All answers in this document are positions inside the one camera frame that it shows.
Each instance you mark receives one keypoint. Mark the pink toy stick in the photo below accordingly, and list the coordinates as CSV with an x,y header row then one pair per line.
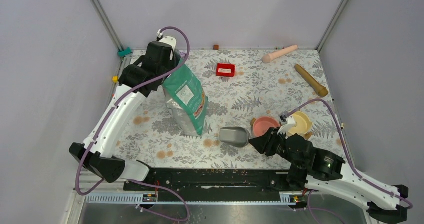
x,y
274,55

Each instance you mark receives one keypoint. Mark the grey plastic scoop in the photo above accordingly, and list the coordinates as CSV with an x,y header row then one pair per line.
x,y
234,136

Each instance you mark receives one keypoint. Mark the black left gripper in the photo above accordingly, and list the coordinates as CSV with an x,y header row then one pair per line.
x,y
168,66

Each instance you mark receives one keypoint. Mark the teal clip in corner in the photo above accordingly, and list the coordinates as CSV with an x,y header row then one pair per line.
x,y
124,53

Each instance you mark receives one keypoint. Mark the red square toy block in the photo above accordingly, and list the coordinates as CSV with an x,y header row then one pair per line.
x,y
225,70

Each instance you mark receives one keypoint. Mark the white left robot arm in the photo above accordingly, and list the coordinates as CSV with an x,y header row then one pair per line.
x,y
137,81

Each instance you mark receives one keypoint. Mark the brown wooden rolling pin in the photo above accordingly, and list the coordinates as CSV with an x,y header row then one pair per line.
x,y
319,89

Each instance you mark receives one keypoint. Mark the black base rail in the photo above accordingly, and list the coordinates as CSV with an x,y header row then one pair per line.
x,y
217,185

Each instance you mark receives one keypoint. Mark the pink pet bowl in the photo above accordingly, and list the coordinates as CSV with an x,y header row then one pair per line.
x,y
260,125

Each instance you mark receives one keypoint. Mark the green dog food bag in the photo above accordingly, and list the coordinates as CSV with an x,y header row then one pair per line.
x,y
186,100

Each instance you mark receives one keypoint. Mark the floral table mat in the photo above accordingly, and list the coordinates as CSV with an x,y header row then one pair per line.
x,y
256,90

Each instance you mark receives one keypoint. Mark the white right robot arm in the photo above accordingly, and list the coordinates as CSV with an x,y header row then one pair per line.
x,y
323,170

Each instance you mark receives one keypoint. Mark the yellow pet bowl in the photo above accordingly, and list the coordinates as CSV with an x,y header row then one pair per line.
x,y
302,125

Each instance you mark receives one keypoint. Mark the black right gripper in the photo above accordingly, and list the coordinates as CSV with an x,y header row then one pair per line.
x,y
264,143

